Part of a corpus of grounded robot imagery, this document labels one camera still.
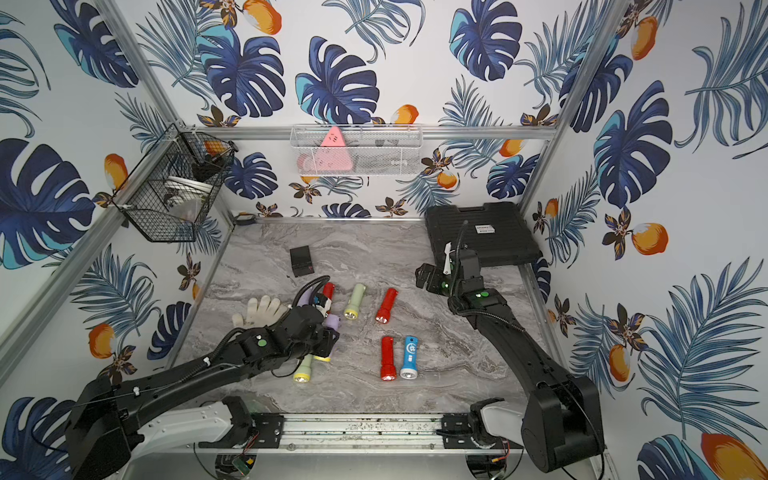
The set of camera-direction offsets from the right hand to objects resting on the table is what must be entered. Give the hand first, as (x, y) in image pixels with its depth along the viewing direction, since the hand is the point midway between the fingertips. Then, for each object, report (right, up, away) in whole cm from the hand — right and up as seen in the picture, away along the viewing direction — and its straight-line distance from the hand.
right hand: (431, 272), depth 85 cm
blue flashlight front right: (-6, -26, -1) cm, 26 cm away
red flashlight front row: (-12, -27, -2) cm, 29 cm away
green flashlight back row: (-23, -12, +8) cm, 27 cm away
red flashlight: (-14, -13, +8) cm, 21 cm away
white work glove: (-53, -15, +10) cm, 56 cm away
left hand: (-26, -15, -6) cm, 31 cm away
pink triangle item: (-29, +35, +6) cm, 46 cm away
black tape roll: (-69, +19, +36) cm, 80 cm away
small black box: (-42, +3, +19) cm, 46 cm away
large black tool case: (+28, +14, +24) cm, 40 cm away
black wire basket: (-68, +23, -6) cm, 73 cm away
